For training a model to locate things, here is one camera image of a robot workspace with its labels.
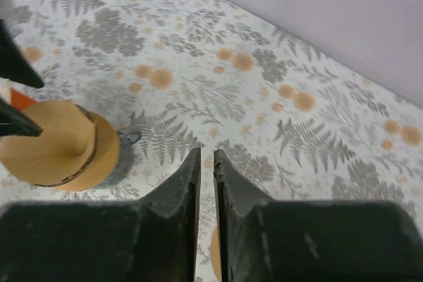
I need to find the coffee filter package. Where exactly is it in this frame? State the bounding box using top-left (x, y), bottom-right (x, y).
top-left (1, 86), bottom-right (36, 110)

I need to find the brown paper coffee filter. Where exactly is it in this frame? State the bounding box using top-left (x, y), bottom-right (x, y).
top-left (1, 100), bottom-right (96, 186)

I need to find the floral tablecloth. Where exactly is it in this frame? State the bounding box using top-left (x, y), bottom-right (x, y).
top-left (1, 0), bottom-right (422, 281)

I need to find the grey glass dripper cone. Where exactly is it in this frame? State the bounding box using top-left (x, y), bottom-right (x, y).
top-left (29, 100), bottom-right (97, 187)

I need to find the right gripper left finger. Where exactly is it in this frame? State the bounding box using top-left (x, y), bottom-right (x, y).
top-left (1, 148), bottom-right (201, 281)

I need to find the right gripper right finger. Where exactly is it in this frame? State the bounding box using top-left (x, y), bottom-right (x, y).
top-left (213, 150), bottom-right (422, 281)

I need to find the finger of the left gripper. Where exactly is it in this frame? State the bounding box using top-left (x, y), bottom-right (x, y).
top-left (1, 98), bottom-right (43, 137)
top-left (1, 20), bottom-right (44, 88)

